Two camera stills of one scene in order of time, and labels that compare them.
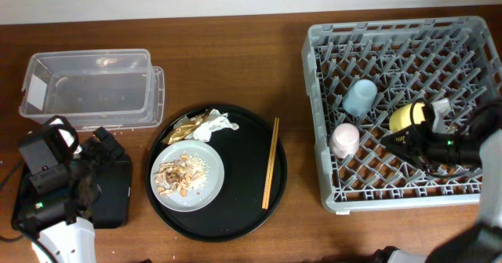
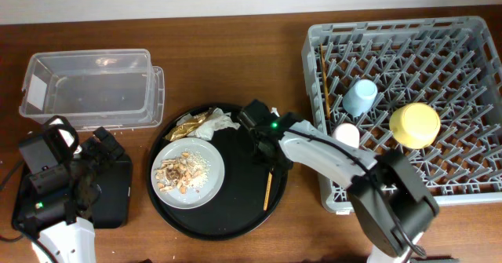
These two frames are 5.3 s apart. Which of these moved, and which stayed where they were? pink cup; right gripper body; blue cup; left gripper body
Moved: right gripper body
Stayed: left gripper body; blue cup; pink cup
